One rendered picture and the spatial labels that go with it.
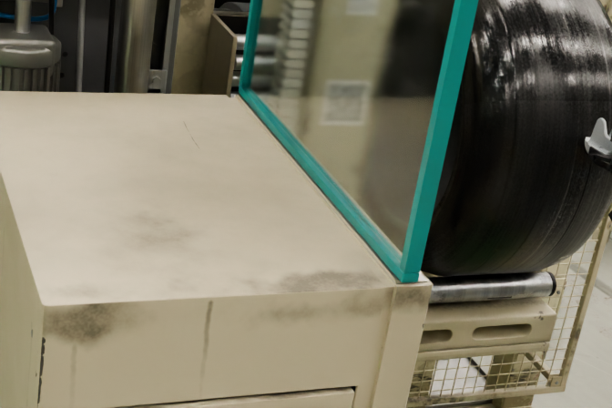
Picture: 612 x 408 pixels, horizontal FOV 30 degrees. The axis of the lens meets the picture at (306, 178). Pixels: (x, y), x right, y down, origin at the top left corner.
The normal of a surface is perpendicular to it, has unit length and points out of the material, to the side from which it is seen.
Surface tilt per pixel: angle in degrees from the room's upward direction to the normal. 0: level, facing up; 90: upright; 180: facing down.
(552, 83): 59
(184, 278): 0
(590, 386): 0
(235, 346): 90
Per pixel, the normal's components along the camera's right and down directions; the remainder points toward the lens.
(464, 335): 0.35, 0.42
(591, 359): 0.15, -0.91
